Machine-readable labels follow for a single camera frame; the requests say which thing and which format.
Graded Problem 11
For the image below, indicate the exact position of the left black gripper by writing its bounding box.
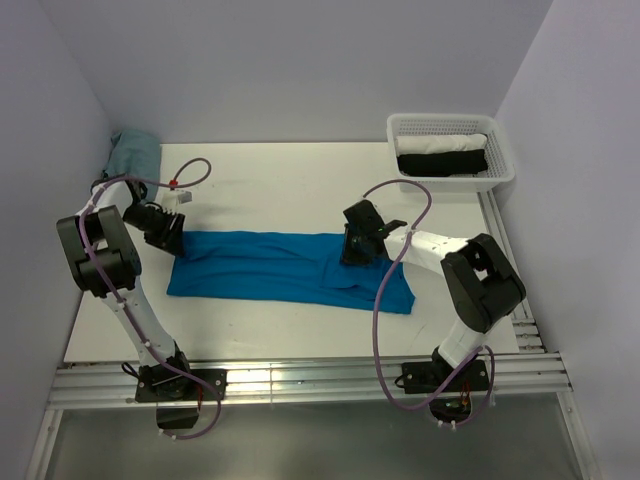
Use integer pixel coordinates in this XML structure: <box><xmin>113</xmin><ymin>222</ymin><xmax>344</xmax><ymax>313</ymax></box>
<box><xmin>123</xmin><ymin>203</ymin><xmax>186</xmax><ymax>258</ymax></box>

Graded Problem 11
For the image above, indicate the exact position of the bright blue t-shirt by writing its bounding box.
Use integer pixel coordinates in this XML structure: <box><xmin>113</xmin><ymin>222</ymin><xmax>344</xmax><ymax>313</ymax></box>
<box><xmin>167</xmin><ymin>231</ymin><xmax>392</xmax><ymax>311</ymax></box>

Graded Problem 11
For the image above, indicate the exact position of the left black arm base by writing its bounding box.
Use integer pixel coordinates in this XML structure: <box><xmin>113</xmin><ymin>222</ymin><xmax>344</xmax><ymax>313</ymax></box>
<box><xmin>121</xmin><ymin>362</ymin><xmax>227</xmax><ymax>434</ymax></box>

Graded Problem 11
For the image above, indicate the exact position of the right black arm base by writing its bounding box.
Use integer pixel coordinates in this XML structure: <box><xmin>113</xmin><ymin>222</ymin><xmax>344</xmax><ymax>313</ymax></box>
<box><xmin>394</xmin><ymin>347</ymin><xmax>496</xmax><ymax>431</ymax></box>

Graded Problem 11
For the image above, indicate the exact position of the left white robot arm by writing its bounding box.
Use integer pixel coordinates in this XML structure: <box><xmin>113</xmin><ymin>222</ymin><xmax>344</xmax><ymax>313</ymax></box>
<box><xmin>56</xmin><ymin>176</ymin><xmax>195</xmax><ymax>399</ymax></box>

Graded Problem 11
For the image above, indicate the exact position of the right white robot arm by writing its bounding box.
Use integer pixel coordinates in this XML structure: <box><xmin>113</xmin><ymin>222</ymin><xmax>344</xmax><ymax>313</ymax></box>
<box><xmin>341</xmin><ymin>199</ymin><xmax>526</xmax><ymax>390</ymax></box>

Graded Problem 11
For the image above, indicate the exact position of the grey-blue crumpled t-shirt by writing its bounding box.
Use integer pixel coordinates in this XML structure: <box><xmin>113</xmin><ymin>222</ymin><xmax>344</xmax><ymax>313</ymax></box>
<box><xmin>103</xmin><ymin>129</ymin><xmax>161</xmax><ymax>181</ymax></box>

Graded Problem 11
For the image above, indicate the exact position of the white rolled t-shirt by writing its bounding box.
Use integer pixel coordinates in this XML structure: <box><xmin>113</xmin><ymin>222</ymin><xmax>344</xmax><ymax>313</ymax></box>
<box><xmin>395</xmin><ymin>134</ymin><xmax>487</xmax><ymax>155</ymax></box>

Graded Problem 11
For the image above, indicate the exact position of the black rolled t-shirt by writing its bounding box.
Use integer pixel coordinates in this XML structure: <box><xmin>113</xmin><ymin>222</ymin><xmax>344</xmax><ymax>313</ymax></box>
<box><xmin>397</xmin><ymin>149</ymin><xmax>488</xmax><ymax>177</ymax></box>

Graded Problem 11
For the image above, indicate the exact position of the white perforated plastic basket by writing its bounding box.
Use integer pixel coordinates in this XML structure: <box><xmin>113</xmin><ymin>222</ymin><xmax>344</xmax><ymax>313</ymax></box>
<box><xmin>387</xmin><ymin>113</ymin><xmax>515</xmax><ymax>192</ymax></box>

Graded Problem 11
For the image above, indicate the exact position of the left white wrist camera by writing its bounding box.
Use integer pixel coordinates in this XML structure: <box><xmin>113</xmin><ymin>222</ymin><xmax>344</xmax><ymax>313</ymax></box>
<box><xmin>160</xmin><ymin>179</ymin><xmax>193</xmax><ymax>213</ymax></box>

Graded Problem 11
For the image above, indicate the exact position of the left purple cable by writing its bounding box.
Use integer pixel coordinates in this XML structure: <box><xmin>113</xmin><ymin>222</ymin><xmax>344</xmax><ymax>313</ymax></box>
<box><xmin>79</xmin><ymin>158</ymin><xmax>222</xmax><ymax>442</ymax></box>

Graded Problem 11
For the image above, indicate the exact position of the purple cable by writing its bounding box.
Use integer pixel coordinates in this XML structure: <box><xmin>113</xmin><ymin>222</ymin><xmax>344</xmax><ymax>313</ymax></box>
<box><xmin>362</xmin><ymin>179</ymin><xmax>497</xmax><ymax>429</ymax></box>
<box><xmin>79</xmin><ymin>158</ymin><xmax>222</xmax><ymax>442</ymax></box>

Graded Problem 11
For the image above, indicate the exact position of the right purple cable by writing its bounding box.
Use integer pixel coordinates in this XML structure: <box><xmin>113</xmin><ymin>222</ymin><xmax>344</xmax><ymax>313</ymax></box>
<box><xmin>362</xmin><ymin>179</ymin><xmax>497</xmax><ymax>429</ymax></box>

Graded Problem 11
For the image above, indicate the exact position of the aluminium front rail frame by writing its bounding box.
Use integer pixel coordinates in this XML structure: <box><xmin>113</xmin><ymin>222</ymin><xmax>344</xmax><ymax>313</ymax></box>
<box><xmin>26</xmin><ymin>353</ymin><xmax>584</xmax><ymax>479</ymax></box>

